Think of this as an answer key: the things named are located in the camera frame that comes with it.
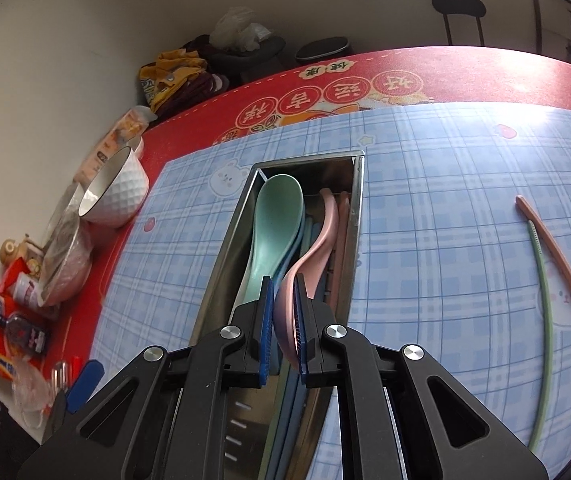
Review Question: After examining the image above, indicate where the pink plastic spoon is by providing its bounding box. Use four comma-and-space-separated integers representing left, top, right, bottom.
274, 188, 339, 368

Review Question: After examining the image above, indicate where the mint green plastic spoon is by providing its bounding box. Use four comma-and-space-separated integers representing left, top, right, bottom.
234, 174, 305, 308

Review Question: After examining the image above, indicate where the light blue plastic spoon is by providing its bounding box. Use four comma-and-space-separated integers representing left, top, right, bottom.
258, 214, 313, 479

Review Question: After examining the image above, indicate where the small clear bottle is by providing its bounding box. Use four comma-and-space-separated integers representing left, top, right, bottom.
0, 312, 47, 356

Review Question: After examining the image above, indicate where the glass bowl with plastic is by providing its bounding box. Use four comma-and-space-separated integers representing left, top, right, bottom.
37, 182, 92, 309

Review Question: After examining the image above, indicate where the green chopstick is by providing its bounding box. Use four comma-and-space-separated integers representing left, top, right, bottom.
527, 220, 553, 453

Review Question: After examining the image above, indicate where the blue plaid table mat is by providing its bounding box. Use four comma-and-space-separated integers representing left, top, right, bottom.
90, 103, 571, 474

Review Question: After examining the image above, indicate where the stainless steel utensil tray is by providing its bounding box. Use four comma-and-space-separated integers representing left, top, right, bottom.
201, 152, 365, 479

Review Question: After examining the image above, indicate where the white textured ceramic bowl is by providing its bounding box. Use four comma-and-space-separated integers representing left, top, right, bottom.
77, 146, 149, 229

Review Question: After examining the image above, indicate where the small wooden figurine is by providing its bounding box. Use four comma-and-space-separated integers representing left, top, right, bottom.
0, 234, 44, 266

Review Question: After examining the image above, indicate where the beige printed snack box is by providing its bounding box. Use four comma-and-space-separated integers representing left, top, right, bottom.
73, 105, 158, 188

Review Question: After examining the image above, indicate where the yellow snack bag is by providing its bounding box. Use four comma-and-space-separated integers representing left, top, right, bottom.
138, 49, 210, 115

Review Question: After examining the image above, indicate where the red printed table mat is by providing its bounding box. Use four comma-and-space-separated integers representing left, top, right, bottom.
46, 47, 571, 366

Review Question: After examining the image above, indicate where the black round floor scale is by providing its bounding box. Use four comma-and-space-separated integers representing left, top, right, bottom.
295, 36, 353, 65

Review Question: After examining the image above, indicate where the clear plastic bag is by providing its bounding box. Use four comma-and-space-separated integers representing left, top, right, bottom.
210, 6, 272, 52

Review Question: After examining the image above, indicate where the black round stool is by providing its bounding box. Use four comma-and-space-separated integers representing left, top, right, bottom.
432, 0, 487, 47

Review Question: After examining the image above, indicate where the black folding frame by wall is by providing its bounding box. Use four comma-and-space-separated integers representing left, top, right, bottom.
533, 0, 571, 60

